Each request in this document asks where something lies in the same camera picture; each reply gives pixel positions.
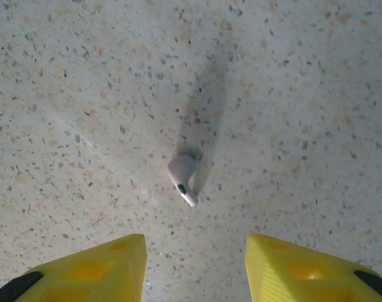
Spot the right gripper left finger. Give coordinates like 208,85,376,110
0,233,148,302

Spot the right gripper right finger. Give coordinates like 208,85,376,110
244,233,382,302

